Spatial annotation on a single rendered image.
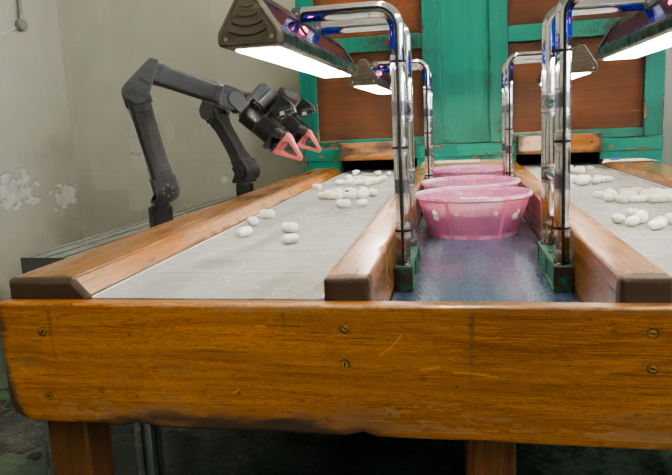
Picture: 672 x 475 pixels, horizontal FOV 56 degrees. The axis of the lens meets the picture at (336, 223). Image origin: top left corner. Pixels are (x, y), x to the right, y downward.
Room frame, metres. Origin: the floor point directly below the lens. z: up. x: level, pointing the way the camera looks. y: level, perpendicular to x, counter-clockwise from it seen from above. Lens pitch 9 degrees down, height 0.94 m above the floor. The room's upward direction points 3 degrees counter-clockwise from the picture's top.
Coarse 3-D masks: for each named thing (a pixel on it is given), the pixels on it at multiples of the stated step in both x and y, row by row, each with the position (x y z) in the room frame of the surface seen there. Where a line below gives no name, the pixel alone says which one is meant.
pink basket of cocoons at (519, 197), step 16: (416, 192) 1.49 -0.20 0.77; (432, 192) 1.55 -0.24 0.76; (448, 192) 1.57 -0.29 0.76; (480, 192) 1.57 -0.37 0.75; (496, 192) 1.55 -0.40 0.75; (512, 192) 1.51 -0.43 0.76; (528, 192) 1.44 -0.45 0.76; (432, 208) 1.39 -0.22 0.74; (448, 208) 1.35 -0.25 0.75; (464, 208) 1.34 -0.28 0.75; (480, 208) 1.33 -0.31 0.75; (512, 208) 1.35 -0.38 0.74; (432, 224) 1.41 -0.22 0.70; (448, 224) 1.37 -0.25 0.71; (464, 224) 1.35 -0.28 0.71; (480, 224) 1.34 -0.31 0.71; (496, 224) 1.34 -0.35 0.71; (512, 224) 1.37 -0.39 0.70
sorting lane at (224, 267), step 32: (384, 192) 1.79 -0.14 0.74; (320, 224) 1.27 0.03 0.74; (352, 224) 1.25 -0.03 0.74; (192, 256) 1.00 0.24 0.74; (224, 256) 0.99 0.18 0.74; (256, 256) 0.98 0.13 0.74; (288, 256) 0.96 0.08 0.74; (320, 256) 0.95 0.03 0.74; (128, 288) 0.81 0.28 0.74; (160, 288) 0.80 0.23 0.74; (192, 288) 0.79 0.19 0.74; (224, 288) 0.78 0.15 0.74; (256, 288) 0.78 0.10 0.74; (288, 288) 0.77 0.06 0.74; (320, 288) 0.76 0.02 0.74
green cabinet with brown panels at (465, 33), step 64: (320, 0) 2.57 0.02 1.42; (384, 0) 2.52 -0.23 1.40; (448, 0) 2.47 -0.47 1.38; (512, 0) 2.43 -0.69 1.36; (448, 64) 2.47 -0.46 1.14; (640, 64) 2.34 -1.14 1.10; (320, 128) 2.58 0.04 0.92; (384, 128) 2.53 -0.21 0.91; (448, 128) 2.47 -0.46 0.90; (576, 128) 2.39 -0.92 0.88; (640, 128) 2.33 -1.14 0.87
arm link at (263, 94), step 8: (256, 88) 1.78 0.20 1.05; (264, 88) 1.78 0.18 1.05; (272, 88) 1.78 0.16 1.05; (232, 96) 1.72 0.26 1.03; (240, 96) 1.73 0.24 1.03; (248, 96) 1.79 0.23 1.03; (256, 96) 1.77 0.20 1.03; (264, 96) 1.77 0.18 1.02; (272, 96) 1.77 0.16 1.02; (232, 104) 1.72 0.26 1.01; (240, 104) 1.73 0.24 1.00; (248, 104) 1.74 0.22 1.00; (264, 104) 1.77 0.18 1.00; (272, 104) 1.78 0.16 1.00; (232, 112) 1.79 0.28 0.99; (240, 112) 1.73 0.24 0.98
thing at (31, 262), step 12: (204, 204) 2.30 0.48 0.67; (180, 216) 2.01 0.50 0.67; (120, 228) 1.81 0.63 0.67; (132, 228) 1.80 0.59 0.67; (144, 228) 1.79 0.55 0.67; (84, 240) 1.64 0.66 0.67; (96, 240) 1.62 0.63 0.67; (108, 240) 1.61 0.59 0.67; (48, 252) 1.48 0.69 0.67; (60, 252) 1.48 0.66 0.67; (72, 252) 1.47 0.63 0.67; (24, 264) 1.43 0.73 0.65; (36, 264) 1.42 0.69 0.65; (48, 264) 1.41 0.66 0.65
